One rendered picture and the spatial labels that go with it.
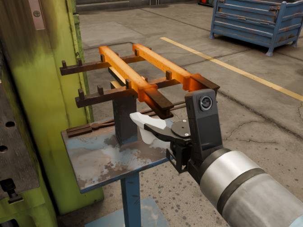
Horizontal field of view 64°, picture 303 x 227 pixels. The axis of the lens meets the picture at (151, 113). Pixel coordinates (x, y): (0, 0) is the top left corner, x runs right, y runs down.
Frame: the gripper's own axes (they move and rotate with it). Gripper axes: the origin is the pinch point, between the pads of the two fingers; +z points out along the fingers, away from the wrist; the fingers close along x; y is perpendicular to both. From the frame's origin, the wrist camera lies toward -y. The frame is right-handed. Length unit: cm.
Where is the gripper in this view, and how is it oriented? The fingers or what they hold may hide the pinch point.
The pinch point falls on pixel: (161, 102)
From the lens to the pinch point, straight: 52.6
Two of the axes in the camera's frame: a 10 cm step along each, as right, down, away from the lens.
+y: 0.0, 8.4, 5.4
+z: -4.5, -4.9, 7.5
